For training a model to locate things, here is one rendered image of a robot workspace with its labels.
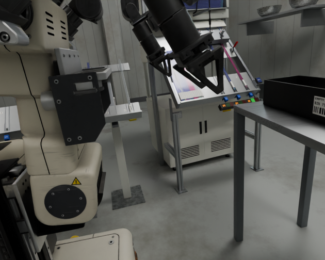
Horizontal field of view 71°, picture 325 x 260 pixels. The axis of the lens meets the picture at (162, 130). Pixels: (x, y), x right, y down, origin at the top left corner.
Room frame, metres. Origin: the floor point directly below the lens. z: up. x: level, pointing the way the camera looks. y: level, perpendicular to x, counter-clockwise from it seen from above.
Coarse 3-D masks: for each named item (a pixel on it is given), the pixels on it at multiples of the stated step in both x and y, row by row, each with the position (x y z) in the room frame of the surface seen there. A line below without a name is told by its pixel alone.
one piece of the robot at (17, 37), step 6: (0, 24) 0.39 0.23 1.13; (6, 24) 0.39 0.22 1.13; (12, 24) 0.42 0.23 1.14; (0, 30) 0.39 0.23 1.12; (6, 30) 0.39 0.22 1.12; (12, 30) 0.39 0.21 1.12; (18, 30) 0.41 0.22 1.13; (0, 36) 0.39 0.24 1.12; (6, 36) 0.39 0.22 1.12; (12, 36) 0.39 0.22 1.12; (18, 36) 0.39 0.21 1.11; (24, 36) 0.42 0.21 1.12; (0, 42) 0.38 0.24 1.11; (6, 42) 0.39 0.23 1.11; (12, 42) 0.39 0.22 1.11; (18, 42) 0.39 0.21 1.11; (24, 42) 0.41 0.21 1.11
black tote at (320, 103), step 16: (272, 80) 0.96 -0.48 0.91; (288, 80) 1.02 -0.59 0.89; (304, 80) 0.99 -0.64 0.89; (320, 80) 0.91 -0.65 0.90; (272, 96) 0.95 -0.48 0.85; (288, 96) 0.85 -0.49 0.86; (304, 96) 0.77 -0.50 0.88; (320, 96) 0.70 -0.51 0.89; (304, 112) 0.76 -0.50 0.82; (320, 112) 0.70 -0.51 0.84
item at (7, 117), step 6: (0, 108) 1.40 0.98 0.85; (6, 108) 1.41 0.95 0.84; (12, 108) 1.41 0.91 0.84; (0, 114) 1.37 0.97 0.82; (6, 114) 1.38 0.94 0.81; (12, 114) 1.38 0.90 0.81; (0, 120) 1.34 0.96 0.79; (6, 120) 1.35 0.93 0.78; (12, 120) 1.35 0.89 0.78; (18, 120) 1.35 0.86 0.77; (0, 126) 1.31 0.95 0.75; (6, 126) 1.31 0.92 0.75; (12, 126) 1.32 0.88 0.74; (18, 126) 1.32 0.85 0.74
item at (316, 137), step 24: (240, 120) 1.02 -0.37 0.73; (264, 120) 0.81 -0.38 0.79; (288, 120) 0.75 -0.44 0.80; (240, 144) 1.02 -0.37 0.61; (312, 144) 0.58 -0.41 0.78; (240, 168) 1.02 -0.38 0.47; (312, 168) 1.08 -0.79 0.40; (240, 192) 1.02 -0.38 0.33; (240, 216) 1.02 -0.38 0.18; (240, 240) 1.02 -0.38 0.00
